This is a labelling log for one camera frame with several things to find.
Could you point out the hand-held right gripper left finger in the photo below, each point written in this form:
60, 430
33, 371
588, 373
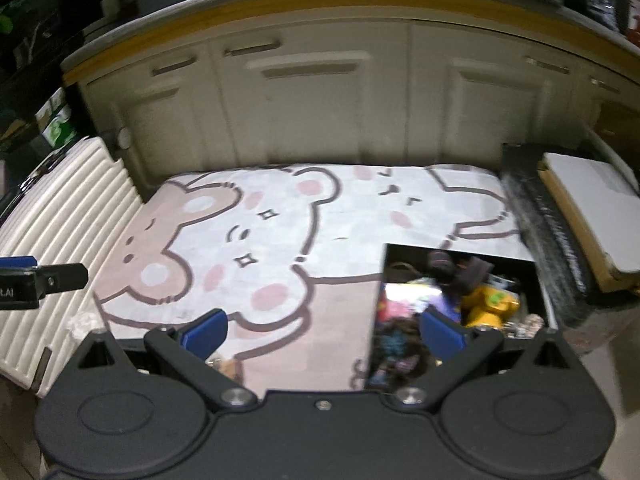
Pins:
207, 332

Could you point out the black storage box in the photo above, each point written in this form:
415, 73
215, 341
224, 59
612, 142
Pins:
410, 252

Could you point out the yellow green toy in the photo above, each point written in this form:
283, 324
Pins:
487, 307

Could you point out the green white carton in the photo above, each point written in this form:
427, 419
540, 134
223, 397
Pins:
55, 122

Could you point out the dark round object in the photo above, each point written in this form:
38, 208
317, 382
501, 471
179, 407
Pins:
440, 264

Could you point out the printed bear mat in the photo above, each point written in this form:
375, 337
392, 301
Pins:
275, 220

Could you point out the black wrapped package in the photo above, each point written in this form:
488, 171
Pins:
540, 220

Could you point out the cardboard box with white top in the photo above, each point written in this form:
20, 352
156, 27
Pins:
590, 195

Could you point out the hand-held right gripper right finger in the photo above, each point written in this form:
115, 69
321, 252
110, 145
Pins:
440, 332

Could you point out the cream cabinet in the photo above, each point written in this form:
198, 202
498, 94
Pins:
325, 110

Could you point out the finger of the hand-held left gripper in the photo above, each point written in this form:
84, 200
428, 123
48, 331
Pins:
65, 277
17, 261

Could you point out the crumpled white tissue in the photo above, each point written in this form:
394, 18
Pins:
82, 321

